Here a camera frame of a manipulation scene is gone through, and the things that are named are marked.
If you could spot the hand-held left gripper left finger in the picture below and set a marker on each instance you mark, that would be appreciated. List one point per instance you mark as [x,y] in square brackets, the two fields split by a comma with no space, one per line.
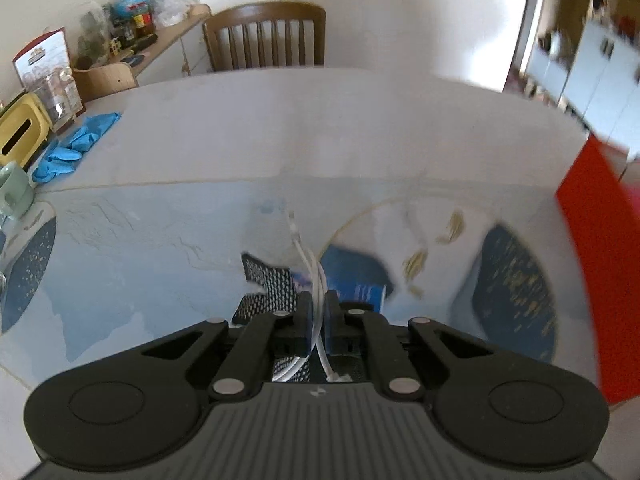
[305,319]

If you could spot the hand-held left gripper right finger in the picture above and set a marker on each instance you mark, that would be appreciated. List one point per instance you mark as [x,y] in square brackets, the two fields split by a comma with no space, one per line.
[331,320]

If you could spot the white red cardboard box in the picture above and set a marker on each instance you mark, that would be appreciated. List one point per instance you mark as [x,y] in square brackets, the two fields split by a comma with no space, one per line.
[590,260]

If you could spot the black mesh cloth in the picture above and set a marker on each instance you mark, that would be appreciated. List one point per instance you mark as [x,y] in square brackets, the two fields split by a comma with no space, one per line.
[272,282]

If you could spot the blue flat packet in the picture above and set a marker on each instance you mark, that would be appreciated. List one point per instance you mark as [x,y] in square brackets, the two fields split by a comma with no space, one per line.
[355,275]

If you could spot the dark blue speckled placemat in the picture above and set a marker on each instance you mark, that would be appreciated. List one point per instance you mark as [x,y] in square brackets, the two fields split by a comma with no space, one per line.
[515,290]
[27,270]

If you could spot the pile of blue gloves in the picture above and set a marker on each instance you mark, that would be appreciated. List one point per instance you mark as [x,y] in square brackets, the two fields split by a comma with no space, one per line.
[75,142]

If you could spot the white wooden sideboard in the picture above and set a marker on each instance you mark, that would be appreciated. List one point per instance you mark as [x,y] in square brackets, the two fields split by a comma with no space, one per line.
[165,45]

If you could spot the brown wooden slat chair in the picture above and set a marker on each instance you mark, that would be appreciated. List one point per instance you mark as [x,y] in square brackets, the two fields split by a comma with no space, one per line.
[265,10]

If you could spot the green mug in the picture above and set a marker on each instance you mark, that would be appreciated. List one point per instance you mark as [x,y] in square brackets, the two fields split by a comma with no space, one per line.
[12,190]

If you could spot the dark sauce bottle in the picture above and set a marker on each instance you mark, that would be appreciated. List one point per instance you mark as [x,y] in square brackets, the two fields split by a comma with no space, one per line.
[142,25]

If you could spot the clear plastic bag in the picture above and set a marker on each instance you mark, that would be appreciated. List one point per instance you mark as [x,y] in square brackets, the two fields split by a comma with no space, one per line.
[170,7]

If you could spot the yellow tissue box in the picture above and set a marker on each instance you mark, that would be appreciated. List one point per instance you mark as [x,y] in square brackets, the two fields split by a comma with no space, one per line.
[22,130]

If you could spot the clear glass jar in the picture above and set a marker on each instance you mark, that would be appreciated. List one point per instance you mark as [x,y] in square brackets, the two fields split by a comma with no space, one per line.
[92,35]

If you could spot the blue globe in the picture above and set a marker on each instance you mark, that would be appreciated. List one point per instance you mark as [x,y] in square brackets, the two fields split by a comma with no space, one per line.
[131,2]

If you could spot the white hallway cabinet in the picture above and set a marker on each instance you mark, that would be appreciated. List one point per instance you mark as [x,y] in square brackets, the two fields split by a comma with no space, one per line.
[600,75]

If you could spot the red white printed carton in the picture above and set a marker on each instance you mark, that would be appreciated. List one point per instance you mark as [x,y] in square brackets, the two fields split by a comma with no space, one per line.
[42,57]

